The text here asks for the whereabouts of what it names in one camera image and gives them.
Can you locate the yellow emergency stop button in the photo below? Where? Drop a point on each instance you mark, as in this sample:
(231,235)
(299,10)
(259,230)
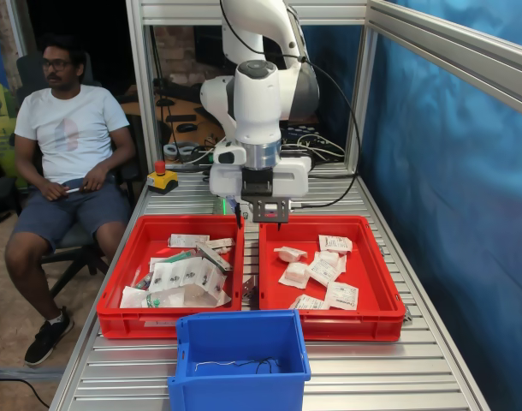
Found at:
(162,182)

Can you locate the paper packet with syringe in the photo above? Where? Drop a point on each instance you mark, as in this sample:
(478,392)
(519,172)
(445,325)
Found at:
(220,244)

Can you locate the blue fabric backdrop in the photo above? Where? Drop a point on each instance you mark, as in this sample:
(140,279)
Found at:
(436,192)

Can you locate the dark grey office chair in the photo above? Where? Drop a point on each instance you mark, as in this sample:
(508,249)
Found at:
(27,70)

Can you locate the aluminium profile frame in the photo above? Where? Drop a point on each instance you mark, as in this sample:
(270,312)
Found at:
(252,10)

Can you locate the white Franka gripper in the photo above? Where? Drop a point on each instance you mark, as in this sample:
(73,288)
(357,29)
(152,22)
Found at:
(227,184)

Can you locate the green striped sterile packet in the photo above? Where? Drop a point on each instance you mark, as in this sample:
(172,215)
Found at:
(175,258)

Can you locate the long printed paper packet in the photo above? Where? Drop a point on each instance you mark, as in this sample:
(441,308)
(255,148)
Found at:
(214,257)

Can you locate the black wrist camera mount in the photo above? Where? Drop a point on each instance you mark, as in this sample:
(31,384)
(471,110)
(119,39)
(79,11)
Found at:
(256,188)

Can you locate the seated man right hand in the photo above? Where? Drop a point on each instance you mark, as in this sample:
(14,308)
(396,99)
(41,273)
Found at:
(55,191)

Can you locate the red crate with syringe packets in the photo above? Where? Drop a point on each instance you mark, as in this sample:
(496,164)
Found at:
(128,325)

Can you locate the clear-faced gauze bandage packet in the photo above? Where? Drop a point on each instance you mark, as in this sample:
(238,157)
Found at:
(331,257)
(294,275)

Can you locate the blue plastic storage bin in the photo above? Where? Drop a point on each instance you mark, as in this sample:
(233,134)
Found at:
(244,394)

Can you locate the pink and green syringe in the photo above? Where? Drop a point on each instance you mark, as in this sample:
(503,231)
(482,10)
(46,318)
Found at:
(142,280)

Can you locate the red crate with bandage packets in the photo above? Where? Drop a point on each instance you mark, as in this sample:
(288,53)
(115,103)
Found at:
(351,329)

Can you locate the perforated metal angle bracket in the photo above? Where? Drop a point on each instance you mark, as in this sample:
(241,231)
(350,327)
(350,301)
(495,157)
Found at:
(248,291)

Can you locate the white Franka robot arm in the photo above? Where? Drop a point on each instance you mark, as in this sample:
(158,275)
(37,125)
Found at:
(256,98)

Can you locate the black computer mouse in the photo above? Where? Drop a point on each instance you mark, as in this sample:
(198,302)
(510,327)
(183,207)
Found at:
(186,127)

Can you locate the seated man in white shirt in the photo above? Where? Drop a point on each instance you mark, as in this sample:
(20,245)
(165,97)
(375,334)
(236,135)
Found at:
(68,128)

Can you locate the small metal angle bracket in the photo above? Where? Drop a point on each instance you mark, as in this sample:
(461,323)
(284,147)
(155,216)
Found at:
(408,314)

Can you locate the grey and white rolls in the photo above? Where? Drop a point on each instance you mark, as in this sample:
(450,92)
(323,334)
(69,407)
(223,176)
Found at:
(177,150)

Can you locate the thin black and white thread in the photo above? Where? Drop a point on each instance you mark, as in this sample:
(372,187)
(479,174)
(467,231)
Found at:
(263,366)

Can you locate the wooden office desk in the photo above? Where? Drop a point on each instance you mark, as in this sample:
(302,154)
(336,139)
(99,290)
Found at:
(126,108)

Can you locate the seated man left hand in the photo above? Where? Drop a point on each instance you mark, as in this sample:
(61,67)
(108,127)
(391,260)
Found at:
(95,179)

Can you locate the small white pen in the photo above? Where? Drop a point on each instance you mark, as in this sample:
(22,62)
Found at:
(72,190)

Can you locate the clear bag with green roll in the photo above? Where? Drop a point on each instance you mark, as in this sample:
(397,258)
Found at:
(175,297)

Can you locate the white printed flat packet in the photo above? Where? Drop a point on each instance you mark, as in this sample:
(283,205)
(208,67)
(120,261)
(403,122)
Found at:
(188,240)

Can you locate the blister strip of four needles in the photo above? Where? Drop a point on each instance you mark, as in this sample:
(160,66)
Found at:
(188,276)

